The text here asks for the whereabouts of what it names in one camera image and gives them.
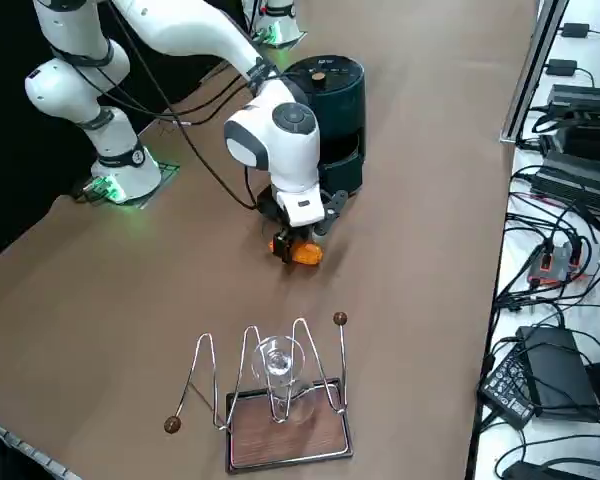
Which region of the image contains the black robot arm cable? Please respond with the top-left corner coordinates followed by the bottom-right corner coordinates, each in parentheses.
top-left (49, 0), bottom-right (286, 214)

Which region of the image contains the black labelled power adapter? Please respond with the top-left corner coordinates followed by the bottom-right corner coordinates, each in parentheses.
top-left (477, 344), bottom-right (536, 430)

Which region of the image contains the wire glass rack wooden tray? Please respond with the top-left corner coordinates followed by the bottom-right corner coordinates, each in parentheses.
top-left (163, 312), bottom-right (355, 475)

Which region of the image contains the aluminium camera pole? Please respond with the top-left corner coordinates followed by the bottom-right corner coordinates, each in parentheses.
top-left (498, 0), bottom-right (572, 145)

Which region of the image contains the fryer drawer with wooden handle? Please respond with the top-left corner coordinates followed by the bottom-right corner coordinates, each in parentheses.
top-left (319, 147), bottom-right (366, 201)

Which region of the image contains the orange grey usb hub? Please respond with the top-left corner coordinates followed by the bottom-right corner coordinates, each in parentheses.
top-left (527, 242), bottom-right (600, 286)

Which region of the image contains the black electronics box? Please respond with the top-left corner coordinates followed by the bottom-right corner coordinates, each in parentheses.
top-left (539, 119), bottom-right (600, 164)

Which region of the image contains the large black power brick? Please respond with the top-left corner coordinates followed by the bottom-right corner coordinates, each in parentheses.
top-left (547, 83), bottom-right (600, 121)

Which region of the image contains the dark green air fryer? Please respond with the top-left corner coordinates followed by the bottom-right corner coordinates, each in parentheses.
top-left (282, 55), bottom-right (368, 174)

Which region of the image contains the long black power supply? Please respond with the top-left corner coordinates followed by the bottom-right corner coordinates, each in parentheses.
top-left (529, 149), bottom-right (600, 216)

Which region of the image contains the flat black box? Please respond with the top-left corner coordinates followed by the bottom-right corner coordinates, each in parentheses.
top-left (515, 324), bottom-right (600, 424)

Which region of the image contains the clear stemmed glass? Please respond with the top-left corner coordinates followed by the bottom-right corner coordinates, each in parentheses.
top-left (249, 335), bottom-right (317, 426)

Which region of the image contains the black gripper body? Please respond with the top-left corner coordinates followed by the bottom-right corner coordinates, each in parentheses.
top-left (257, 185), bottom-right (327, 233)

